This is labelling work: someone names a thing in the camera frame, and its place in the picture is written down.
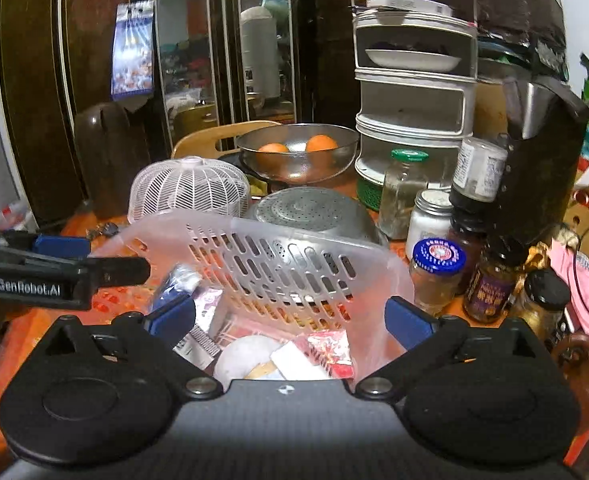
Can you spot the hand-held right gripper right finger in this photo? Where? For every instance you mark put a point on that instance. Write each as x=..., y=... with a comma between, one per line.
x=407, y=318

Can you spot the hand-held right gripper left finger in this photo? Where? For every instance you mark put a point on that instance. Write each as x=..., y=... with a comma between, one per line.
x=172, y=313

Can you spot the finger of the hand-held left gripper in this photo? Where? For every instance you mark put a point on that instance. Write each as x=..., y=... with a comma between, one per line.
x=122, y=271
x=62, y=246

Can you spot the small purple box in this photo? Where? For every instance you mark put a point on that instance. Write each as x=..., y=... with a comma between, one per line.
x=179, y=280

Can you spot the purple label box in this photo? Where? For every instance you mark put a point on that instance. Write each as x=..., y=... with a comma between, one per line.
x=197, y=347

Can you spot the red envelope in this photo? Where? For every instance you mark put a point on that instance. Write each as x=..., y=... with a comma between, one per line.
x=332, y=352

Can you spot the white plush toy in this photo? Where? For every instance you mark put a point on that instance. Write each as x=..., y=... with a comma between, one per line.
x=244, y=357

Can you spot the small white box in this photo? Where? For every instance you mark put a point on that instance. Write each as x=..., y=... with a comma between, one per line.
x=297, y=360

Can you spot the clear plastic basket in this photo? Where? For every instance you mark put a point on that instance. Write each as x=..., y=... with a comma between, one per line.
x=294, y=270

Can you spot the keys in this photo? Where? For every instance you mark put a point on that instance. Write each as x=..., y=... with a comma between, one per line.
x=103, y=230

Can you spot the blue lid glass jar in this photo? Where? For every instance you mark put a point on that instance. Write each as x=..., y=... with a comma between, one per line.
x=435, y=272

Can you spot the purple label jar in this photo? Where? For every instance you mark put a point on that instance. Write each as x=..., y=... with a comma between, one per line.
x=489, y=285

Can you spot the brown thermos jug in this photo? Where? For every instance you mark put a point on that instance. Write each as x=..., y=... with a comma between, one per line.
x=109, y=160

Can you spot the white lid jar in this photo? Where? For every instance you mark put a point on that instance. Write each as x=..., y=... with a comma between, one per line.
x=427, y=220

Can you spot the dark brown jar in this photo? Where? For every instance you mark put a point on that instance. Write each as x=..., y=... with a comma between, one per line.
x=467, y=237

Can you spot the white mesh food cover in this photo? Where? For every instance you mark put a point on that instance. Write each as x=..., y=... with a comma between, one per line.
x=189, y=190

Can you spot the green lid glass jar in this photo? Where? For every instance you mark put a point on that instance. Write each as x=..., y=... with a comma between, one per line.
x=402, y=195

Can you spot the black lid glass jar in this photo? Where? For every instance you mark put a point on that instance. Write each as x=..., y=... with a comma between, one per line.
x=542, y=300

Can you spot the metal colander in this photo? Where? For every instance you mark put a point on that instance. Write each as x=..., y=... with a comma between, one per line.
x=304, y=215

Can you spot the wooden chair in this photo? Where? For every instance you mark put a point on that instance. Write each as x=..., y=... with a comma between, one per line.
x=209, y=137

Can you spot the dark brown wardrobe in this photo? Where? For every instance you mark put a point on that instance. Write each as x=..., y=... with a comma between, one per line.
x=34, y=85

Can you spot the white label dark bottle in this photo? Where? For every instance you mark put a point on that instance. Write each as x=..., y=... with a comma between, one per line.
x=477, y=170

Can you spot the pink paper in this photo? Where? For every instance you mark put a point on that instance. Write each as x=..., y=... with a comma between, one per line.
x=572, y=270

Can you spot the glass bowl with oranges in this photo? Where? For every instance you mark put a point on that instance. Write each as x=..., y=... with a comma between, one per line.
x=297, y=160

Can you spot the orange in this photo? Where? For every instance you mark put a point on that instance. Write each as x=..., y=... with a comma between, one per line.
x=321, y=143
x=273, y=148

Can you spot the hanging blue package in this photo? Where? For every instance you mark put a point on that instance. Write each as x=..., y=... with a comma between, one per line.
x=133, y=55

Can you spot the tiered white food rack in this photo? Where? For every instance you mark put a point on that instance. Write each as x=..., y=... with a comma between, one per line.
x=414, y=110

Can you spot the white plate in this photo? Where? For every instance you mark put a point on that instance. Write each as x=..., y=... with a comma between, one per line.
x=412, y=60

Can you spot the flat white box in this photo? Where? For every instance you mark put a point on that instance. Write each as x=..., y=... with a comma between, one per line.
x=407, y=2

